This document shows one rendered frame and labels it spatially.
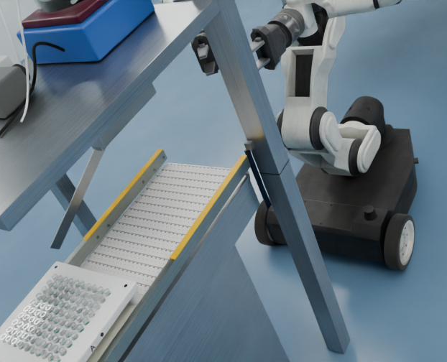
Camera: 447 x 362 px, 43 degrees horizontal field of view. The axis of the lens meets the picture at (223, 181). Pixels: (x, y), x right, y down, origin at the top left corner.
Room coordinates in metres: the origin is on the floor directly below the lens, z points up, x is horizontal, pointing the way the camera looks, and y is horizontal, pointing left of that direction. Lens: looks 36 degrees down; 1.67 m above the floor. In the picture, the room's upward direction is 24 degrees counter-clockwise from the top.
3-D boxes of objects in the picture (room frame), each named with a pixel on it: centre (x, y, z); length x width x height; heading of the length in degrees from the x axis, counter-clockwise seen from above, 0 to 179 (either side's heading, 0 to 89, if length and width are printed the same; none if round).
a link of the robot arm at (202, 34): (1.58, -0.11, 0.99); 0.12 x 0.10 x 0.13; 167
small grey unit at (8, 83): (1.04, 0.30, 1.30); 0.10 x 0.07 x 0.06; 135
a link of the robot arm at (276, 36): (1.44, -0.29, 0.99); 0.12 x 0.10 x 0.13; 127
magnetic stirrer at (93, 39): (1.20, 0.13, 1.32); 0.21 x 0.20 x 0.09; 45
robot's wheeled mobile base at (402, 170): (1.74, -0.47, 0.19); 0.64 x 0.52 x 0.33; 135
